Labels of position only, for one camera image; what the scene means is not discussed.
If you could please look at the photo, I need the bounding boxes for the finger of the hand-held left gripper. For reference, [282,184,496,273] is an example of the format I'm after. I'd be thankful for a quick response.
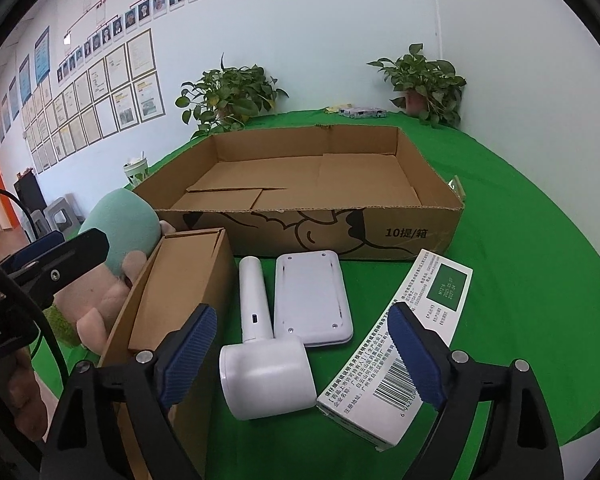
[15,228,110,311]
[0,231,65,268]

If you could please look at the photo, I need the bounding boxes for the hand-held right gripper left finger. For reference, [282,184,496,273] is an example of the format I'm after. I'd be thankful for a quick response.
[42,304,219,480]

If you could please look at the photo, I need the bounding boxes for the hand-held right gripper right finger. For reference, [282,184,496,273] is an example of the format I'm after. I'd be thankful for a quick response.
[386,304,565,480]

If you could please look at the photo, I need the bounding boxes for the white medicine box green label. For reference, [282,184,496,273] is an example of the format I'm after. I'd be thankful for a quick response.
[316,248,474,451]

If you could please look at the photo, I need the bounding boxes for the pink and teal plush toy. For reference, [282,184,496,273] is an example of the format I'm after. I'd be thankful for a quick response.
[45,187,177,356]

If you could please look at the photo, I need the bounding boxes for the small brown cardboard box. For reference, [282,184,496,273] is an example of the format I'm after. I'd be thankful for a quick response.
[101,228,239,480]

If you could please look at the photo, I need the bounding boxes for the white handheld device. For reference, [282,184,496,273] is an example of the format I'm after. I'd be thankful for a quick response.
[219,256,317,421]

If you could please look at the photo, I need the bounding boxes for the large cardboard box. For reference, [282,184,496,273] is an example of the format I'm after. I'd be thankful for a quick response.
[131,124,466,262]

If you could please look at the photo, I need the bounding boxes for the person's left hand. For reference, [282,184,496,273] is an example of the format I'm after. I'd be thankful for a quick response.
[9,352,57,442]

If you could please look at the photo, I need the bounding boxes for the grey plastic stool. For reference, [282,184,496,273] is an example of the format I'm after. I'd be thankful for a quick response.
[27,210,51,241]
[45,199,86,233]

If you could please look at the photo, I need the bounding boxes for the black cabinet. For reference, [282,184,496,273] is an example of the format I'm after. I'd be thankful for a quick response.
[14,175,47,213]

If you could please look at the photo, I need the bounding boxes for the green patterned cup with straw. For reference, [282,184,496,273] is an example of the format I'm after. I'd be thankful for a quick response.
[124,152,150,192]

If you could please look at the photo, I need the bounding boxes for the white flat rectangular device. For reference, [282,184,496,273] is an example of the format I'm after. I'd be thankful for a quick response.
[273,249,355,348]

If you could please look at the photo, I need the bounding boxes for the green tablecloth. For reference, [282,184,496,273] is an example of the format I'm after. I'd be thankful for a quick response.
[30,110,600,480]

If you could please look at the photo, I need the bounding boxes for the bushy potted plant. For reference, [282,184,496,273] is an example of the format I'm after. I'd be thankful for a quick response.
[176,52,289,141]

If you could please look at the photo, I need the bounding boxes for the patterned tissue packet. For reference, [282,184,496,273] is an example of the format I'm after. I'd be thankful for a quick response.
[341,106,387,119]

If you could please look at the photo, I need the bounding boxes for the row of portrait photos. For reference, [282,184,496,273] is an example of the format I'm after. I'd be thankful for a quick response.
[55,0,273,83]

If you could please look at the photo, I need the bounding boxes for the potted plant in red pot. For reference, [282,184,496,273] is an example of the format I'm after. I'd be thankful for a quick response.
[366,43,467,128]

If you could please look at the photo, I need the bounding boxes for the black cable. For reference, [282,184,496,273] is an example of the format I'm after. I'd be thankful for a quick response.
[0,187,68,381]

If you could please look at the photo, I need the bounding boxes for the wall of framed certificates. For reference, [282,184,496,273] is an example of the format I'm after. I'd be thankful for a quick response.
[0,27,166,173]

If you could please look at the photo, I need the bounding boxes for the blue wall poster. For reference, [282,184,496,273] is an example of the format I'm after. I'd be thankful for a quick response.
[19,54,32,103]
[33,25,51,86]

